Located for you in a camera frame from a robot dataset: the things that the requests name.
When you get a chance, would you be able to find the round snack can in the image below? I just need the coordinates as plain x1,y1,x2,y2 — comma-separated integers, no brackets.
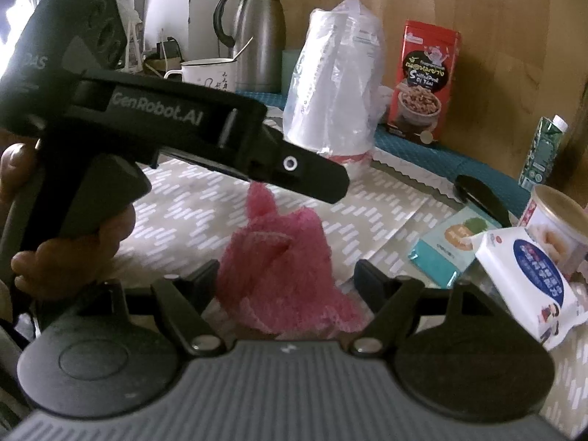
519,185,588,281

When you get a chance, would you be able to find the black oblong case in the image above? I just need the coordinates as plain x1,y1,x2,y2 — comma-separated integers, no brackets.
453,175,513,228

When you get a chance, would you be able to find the red snack box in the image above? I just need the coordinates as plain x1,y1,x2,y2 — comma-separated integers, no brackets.
387,19,461,148

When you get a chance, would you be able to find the plastic bag of cups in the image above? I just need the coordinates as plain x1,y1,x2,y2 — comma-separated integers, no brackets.
281,0,393,166

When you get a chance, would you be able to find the teal packet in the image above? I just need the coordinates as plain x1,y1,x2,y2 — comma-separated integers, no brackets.
409,206,503,289

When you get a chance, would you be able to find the spoon in mug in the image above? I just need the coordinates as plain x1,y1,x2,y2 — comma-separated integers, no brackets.
232,36,254,62

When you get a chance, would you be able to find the light green container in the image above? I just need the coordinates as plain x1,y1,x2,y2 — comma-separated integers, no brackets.
281,49,301,93

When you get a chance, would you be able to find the pink mesh cloth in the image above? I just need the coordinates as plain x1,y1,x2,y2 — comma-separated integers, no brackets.
216,183,368,335

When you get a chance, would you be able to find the white wet wipes pack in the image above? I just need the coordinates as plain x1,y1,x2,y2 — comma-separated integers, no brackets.
473,227,583,351

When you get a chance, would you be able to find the green drink carton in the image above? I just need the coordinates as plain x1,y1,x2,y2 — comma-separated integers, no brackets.
518,115,569,191

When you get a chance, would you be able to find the white enamel mug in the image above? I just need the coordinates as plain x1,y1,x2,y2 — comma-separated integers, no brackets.
164,57,239,97

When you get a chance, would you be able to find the steel thermos kettle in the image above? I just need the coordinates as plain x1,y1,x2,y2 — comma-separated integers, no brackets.
214,0,288,95

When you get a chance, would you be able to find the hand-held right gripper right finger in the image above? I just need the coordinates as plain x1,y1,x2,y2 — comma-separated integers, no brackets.
349,259,494,356

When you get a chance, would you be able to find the wood pattern board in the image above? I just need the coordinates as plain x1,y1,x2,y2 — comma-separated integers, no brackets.
257,0,588,194

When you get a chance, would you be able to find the person's left hand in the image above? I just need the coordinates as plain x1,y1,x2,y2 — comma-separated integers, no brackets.
0,142,136,297

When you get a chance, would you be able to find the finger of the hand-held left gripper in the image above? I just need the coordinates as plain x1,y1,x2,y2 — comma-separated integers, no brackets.
250,122,350,204

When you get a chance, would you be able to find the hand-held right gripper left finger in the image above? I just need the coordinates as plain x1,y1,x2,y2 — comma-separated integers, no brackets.
89,259,226,356

